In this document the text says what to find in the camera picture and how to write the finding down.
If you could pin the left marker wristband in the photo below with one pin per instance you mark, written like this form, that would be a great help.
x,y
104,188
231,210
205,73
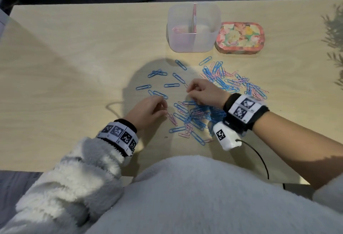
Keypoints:
x,y
119,136

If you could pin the white box at left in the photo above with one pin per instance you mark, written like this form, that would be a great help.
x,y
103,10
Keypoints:
x,y
3,22

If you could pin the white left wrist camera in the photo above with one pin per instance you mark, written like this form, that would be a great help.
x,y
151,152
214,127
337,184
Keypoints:
x,y
130,159

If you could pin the marker wristband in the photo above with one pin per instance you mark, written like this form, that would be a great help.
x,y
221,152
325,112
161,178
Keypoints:
x,y
119,136
245,109

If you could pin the floral tin lid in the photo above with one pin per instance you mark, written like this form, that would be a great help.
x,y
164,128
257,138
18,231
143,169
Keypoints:
x,y
239,38

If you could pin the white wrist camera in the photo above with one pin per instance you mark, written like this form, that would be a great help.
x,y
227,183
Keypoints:
x,y
226,137
130,159

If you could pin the clear plastic divided box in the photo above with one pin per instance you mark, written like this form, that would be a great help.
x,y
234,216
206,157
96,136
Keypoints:
x,y
187,43

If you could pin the pile of mixed paper clips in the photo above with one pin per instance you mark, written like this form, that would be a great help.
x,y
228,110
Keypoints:
x,y
193,119

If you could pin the right marker wristband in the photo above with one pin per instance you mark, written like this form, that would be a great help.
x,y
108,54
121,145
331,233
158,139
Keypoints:
x,y
245,109

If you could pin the person's right hand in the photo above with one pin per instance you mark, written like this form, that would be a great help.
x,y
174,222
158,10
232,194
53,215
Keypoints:
x,y
210,93

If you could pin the person's left hand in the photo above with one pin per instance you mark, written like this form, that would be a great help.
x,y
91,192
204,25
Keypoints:
x,y
146,110

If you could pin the person's right forearm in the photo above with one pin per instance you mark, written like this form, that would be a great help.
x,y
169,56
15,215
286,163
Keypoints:
x,y
297,148

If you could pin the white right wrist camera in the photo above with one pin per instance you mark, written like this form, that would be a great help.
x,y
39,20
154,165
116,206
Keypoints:
x,y
226,137

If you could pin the heap of pink paper clips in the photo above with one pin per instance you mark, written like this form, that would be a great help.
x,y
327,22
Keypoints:
x,y
177,30

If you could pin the person's left forearm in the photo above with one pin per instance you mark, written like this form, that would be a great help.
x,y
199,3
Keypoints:
x,y
72,185

